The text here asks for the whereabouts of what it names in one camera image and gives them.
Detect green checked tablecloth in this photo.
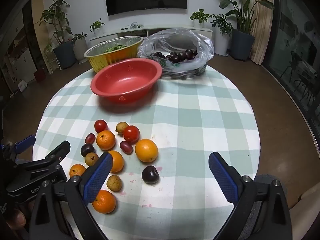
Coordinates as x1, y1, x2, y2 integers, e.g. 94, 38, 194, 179
32, 64, 261, 240

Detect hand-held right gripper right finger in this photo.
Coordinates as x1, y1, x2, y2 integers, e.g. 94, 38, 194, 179
208, 151, 293, 240

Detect glass sliding door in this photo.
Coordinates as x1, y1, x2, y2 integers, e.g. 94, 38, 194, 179
262, 0, 320, 140

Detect red bin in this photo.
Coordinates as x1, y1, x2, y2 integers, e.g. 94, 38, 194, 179
33, 69, 47, 82

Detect yellow foil bowl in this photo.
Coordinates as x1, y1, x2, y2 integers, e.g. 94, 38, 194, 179
84, 36, 144, 73

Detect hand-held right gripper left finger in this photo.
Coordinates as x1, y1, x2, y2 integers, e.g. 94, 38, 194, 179
29, 152, 114, 240

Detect small plant ribbed white pot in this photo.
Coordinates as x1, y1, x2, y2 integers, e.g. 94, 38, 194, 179
72, 32, 88, 64

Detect tall leafy plant dark pot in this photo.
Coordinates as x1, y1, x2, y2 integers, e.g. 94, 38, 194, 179
37, 0, 77, 70

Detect large red tomato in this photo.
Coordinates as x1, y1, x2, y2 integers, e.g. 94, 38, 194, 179
122, 125, 140, 142

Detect beige curtain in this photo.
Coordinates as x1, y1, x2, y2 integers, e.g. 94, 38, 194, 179
250, 0, 274, 65

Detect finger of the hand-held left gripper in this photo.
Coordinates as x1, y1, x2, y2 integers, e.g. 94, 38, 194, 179
15, 140, 71, 172
10, 134, 36, 155

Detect person's left hand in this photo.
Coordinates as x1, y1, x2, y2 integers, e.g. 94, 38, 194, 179
5, 204, 34, 230

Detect large orange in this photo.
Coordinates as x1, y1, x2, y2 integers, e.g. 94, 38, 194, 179
135, 139, 159, 163

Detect dark metal chair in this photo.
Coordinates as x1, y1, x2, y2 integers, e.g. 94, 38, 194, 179
281, 51, 315, 98

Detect clear plastic bag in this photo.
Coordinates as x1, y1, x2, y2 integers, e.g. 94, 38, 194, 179
137, 27, 215, 73

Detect white television cabinet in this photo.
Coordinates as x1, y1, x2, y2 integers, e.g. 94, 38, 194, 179
89, 25, 214, 43

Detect tangle of cables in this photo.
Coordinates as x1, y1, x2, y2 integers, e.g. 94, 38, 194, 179
119, 22, 144, 30

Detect leafy greens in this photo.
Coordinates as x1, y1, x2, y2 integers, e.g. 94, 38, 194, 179
102, 44, 128, 53

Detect small mandarin orange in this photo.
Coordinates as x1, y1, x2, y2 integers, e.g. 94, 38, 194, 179
69, 164, 87, 178

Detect white cardboard box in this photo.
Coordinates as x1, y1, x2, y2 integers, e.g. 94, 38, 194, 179
16, 79, 28, 92

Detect pile of dark cherries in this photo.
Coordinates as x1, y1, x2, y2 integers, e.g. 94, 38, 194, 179
150, 49, 198, 63

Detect red plastic bowl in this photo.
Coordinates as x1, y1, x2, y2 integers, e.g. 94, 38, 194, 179
90, 58, 163, 103

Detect small red tomato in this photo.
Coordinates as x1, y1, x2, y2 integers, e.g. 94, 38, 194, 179
94, 119, 108, 133

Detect small plant round white pot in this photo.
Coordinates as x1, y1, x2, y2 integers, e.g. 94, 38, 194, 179
189, 9, 210, 29
89, 19, 105, 37

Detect white wire plant stand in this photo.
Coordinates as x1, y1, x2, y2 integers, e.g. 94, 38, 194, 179
43, 39, 62, 75

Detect broad-leaf plant dark pot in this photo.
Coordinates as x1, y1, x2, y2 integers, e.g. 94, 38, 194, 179
207, 0, 275, 61

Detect bushy plant tall white pot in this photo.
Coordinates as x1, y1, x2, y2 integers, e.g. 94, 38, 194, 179
209, 14, 234, 57

